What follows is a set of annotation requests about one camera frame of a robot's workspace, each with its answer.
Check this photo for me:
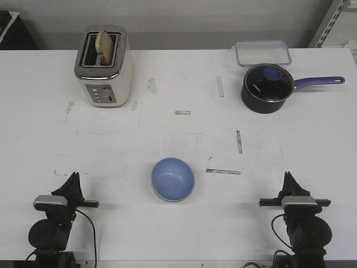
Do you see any black box in corner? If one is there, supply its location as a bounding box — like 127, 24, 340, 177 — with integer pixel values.
1, 10, 38, 50

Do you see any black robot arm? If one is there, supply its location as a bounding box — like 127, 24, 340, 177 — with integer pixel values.
259, 171, 332, 267
25, 172, 99, 267

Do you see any blue bowl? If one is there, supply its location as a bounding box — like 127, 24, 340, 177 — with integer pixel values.
151, 157, 195, 193

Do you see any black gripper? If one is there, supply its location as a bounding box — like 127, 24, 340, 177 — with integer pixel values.
259, 171, 331, 222
46, 172, 99, 227

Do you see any dark blue saucepan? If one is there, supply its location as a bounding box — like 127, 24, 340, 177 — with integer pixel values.
241, 72, 345, 114

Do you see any cream and steel toaster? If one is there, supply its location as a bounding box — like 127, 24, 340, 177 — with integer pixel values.
74, 25, 133, 108

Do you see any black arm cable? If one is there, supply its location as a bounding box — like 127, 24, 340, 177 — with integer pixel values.
75, 209, 98, 268
271, 214, 293, 253

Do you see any white metal shelf upright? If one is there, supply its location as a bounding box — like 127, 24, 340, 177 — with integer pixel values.
308, 0, 351, 48

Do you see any green bowl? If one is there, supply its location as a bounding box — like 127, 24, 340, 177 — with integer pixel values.
153, 189, 192, 203

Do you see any toast slice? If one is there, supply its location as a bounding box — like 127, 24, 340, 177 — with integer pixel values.
95, 31, 114, 66

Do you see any clear plastic food container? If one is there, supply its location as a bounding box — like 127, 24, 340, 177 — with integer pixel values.
231, 40, 291, 77

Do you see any glass pot lid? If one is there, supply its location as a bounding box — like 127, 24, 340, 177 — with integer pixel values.
244, 64, 295, 102

